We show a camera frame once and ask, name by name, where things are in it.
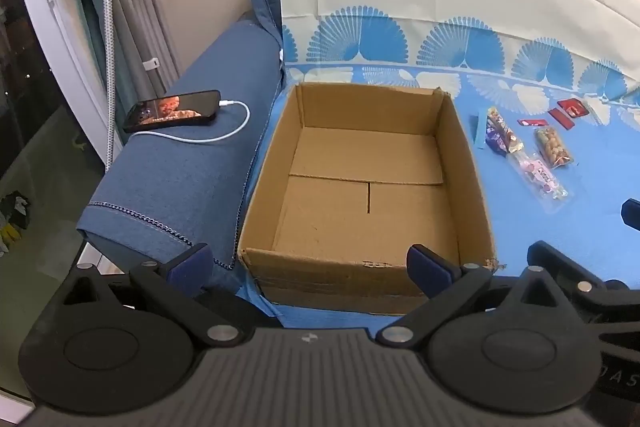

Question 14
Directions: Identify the blue stick packet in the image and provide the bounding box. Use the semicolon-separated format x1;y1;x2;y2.
469;109;489;150

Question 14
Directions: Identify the red coffee pouch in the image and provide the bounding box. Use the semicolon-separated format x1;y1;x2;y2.
556;97;595;118

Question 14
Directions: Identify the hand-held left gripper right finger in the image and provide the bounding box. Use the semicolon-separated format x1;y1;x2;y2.
375;244;569;350

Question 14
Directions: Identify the clear candy bag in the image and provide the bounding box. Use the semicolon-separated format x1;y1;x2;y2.
507;151;570;214

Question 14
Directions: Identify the purple chocolate bar wrapper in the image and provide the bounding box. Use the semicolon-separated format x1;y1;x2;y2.
486;119;511;156

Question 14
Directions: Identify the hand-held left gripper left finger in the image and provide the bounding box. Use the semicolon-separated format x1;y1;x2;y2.
61;243;242;349

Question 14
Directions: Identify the cardboard box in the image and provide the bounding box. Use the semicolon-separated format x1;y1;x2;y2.
237;82;501;316

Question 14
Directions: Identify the clear peanut packet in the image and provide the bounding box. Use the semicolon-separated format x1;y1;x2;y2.
534;127;574;169

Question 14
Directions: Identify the white charging cable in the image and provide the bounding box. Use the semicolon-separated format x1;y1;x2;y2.
131;99;251;144

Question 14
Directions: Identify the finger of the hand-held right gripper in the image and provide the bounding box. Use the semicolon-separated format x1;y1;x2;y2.
528;240;640;324
621;199;640;229

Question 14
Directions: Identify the blue denim sofa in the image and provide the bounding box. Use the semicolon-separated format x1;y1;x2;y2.
76;0;287;303

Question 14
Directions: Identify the blue fan-print sheet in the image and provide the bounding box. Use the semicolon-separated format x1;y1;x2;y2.
235;0;640;323

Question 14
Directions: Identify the white window frame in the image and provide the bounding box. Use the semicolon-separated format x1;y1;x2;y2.
7;0;123;168

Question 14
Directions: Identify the black smartphone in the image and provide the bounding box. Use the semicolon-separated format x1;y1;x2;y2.
122;90;222;134

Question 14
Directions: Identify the braided steamer hose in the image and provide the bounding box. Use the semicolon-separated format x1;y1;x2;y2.
102;0;119;170

